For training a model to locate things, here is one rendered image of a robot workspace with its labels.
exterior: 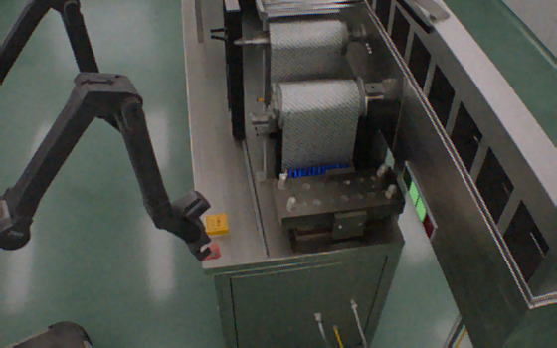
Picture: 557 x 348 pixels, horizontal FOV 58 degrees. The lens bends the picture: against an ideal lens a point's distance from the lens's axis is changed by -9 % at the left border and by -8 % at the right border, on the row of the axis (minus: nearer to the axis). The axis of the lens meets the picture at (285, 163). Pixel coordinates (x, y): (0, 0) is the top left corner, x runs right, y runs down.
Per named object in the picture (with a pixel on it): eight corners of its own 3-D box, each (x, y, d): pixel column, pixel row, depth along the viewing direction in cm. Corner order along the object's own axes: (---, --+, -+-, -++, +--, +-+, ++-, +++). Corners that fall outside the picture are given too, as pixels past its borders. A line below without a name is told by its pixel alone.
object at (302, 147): (281, 171, 180) (282, 128, 167) (350, 163, 183) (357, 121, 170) (281, 172, 180) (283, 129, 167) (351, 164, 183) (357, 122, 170)
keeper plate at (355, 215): (331, 235, 176) (334, 213, 168) (360, 231, 177) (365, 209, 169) (332, 241, 174) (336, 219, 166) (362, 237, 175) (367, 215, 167)
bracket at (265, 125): (256, 173, 196) (254, 106, 174) (273, 171, 197) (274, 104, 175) (258, 184, 192) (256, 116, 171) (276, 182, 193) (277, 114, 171)
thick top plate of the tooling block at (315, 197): (273, 192, 180) (273, 179, 176) (388, 178, 186) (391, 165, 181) (280, 230, 169) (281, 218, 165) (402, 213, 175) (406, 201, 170)
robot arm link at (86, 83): (83, 52, 101) (96, 78, 95) (133, 77, 112) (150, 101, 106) (-19, 216, 111) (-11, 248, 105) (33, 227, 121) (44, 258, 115)
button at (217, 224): (205, 220, 180) (204, 215, 178) (226, 217, 181) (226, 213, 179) (207, 236, 175) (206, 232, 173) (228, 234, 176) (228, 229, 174)
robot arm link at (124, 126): (100, 80, 108) (116, 107, 101) (125, 70, 110) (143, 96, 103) (144, 210, 139) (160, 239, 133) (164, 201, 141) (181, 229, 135)
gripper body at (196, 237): (196, 216, 152) (182, 205, 146) (213, 241, 146) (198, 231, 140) (180, 230, 152) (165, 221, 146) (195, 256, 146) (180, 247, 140)
